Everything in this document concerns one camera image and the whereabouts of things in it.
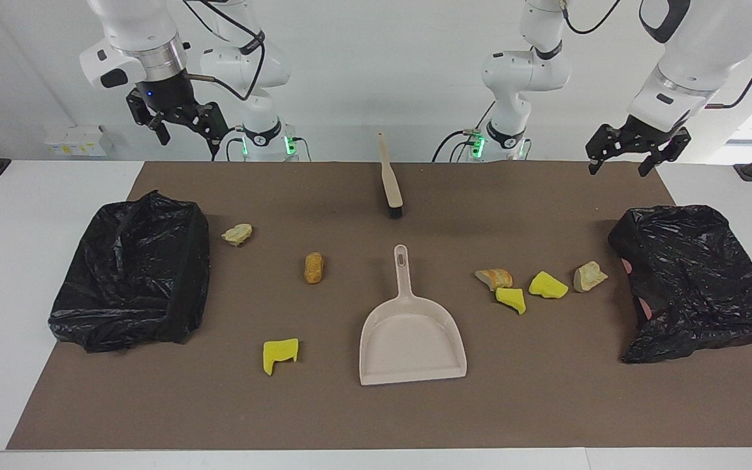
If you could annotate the pale crinkled bread piece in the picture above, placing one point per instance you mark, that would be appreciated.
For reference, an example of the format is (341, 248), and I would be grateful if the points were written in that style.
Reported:
(237, 234)

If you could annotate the notched yellow sponge piece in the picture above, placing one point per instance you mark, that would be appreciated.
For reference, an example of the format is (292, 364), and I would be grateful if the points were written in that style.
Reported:
(278, 352)

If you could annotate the black trash bag bin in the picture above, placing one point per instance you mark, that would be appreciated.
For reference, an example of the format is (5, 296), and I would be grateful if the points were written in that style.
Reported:
(128, 274)

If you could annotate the small yellow sponge wedge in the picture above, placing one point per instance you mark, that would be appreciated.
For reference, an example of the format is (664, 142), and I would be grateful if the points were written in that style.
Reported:
(512, 299)

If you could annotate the wooden brush black bristles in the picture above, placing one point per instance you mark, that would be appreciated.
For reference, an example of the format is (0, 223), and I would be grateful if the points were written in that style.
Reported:
(390, 186)

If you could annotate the white cardboard boxes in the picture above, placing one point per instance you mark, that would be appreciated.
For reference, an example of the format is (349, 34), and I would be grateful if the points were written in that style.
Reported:
(79, 140)

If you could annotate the large yellow sponge wedge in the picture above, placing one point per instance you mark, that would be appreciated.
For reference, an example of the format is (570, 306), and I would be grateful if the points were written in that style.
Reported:
(547, 286)

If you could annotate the beige plastic dustpan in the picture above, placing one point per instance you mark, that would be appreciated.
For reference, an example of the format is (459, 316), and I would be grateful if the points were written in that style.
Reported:
(415, 339)

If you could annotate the black bag over pink bin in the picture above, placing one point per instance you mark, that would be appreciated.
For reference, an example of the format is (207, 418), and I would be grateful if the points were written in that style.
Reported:
(696, 281)

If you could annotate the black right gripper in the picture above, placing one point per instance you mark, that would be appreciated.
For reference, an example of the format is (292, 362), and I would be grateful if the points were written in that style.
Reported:
(167, 98)

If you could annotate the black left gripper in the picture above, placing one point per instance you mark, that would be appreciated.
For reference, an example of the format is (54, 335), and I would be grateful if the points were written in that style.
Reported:
(637, 138)

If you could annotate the brown table mat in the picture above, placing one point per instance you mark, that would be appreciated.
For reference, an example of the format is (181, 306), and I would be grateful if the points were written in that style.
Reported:
(376, 418)

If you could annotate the brown bread nugget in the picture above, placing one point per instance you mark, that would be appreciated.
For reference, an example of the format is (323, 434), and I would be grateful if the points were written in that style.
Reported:
(313, 267)

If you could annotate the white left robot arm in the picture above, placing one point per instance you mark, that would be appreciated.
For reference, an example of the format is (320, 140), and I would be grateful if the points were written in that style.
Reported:
(696, 52)

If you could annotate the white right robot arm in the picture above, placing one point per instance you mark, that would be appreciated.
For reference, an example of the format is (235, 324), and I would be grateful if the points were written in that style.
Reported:
(134, 32)

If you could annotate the orange striped bread slice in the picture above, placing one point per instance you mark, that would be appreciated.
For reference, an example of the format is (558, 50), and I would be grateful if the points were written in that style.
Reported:
(495, 279)

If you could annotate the pale bread chunk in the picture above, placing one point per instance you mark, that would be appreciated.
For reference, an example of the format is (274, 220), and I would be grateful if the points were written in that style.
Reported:
(588, 277)

